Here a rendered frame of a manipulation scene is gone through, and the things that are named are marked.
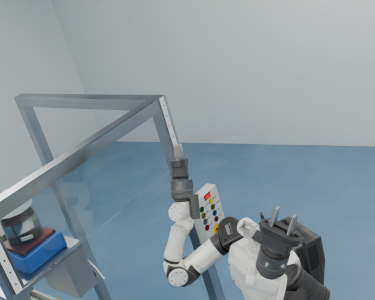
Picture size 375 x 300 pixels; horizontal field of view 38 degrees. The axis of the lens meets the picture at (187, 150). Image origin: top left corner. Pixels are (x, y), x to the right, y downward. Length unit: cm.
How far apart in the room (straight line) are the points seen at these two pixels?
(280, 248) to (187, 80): 446
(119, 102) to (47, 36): 405
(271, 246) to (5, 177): 488
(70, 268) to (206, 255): 57
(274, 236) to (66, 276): 110
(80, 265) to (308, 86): 344
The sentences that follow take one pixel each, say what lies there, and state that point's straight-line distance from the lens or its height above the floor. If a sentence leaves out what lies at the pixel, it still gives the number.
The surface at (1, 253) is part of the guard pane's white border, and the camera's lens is 208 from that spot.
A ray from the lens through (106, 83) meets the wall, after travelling 667.
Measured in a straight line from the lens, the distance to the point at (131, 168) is 240.
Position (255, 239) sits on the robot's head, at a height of 138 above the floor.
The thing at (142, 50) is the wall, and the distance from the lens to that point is 612.
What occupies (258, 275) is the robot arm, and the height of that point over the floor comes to 144.
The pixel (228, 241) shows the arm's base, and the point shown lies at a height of 126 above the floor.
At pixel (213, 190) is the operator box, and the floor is 115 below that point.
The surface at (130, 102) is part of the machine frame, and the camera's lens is 262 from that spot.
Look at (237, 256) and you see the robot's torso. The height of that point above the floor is 127.
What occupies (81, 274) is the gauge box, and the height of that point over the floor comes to 119.
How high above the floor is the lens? 246
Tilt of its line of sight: 24 degrees down
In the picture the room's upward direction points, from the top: 16 degrees counter-clockwise
